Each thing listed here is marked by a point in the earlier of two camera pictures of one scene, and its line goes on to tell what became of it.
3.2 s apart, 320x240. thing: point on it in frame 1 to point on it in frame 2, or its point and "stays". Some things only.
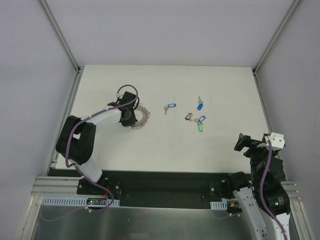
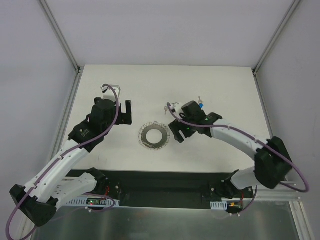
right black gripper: x=249 y=143 to x=178 y=128
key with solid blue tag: x=200 y=104 stays
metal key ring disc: x=146 y=115 to x=152 y=125
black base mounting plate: x=145 y=187 stays
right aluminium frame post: x=272 y=40 stays
